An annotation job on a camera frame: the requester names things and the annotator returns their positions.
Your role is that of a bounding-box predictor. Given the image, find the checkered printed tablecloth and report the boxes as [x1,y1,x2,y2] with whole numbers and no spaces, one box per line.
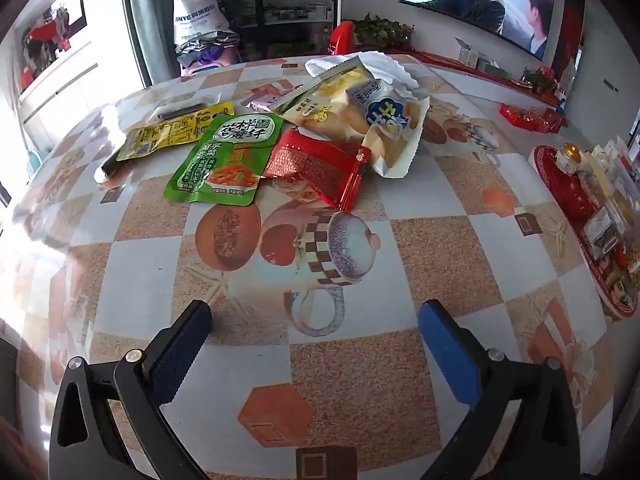
[0,50,640,480]

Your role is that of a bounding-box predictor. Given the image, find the red mesh-print snack packet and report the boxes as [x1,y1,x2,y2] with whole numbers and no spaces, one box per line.
[261,129,373,212]

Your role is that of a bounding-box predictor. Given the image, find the small grey box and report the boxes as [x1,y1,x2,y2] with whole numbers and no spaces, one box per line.
[582,207,623,256]

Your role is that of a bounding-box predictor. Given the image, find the clear packet of yellow pastries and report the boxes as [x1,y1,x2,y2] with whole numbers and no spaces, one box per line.
[270,56,381,141]

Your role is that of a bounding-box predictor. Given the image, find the red round tray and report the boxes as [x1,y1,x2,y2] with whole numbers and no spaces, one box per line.
[532,144,640,321]

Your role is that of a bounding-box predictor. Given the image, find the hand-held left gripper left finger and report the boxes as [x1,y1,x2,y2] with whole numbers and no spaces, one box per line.
[48,300,213,480]

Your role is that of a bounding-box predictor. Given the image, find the glass door cabinet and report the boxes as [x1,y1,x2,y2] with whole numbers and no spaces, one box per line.
[175,0,341,61]

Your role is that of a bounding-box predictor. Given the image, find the framed wall picture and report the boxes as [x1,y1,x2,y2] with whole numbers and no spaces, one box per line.
[20,0,88,93]

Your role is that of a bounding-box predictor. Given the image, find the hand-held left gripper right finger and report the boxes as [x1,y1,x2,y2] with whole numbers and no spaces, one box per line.
[418,299,596,480]

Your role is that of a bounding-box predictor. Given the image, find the green snack packet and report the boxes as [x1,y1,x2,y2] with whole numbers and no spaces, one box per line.
[164,112,284,207]

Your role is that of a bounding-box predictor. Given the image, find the red plastic chair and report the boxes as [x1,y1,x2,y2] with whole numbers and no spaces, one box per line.
[327,21,357,56]

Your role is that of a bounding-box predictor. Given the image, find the red gift box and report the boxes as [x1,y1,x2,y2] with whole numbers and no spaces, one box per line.
[499,103,543,126]
[542,107,566,133]

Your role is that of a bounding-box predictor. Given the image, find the yellow snack packet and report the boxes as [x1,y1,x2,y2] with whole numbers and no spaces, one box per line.
[116,101,236,161]

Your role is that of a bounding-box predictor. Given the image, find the small white box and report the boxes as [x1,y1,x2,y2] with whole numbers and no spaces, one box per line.
[455,37,488,68]

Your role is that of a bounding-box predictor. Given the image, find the white scalloped wrapper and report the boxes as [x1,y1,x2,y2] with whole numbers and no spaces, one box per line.
[305,51,416,93]

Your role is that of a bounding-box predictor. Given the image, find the glass jar with yellow lid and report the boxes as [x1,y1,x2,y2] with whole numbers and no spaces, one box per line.
[555,142,583,176]

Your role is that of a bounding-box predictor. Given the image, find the green potted plant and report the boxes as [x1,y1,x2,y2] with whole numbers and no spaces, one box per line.
[352,14,416,51]

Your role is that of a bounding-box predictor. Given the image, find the potted red flowers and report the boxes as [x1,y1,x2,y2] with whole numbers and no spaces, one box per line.
[522,66,558,96]

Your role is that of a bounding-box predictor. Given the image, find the white shopping bag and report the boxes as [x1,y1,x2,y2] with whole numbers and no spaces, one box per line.
[172,0,236,48]

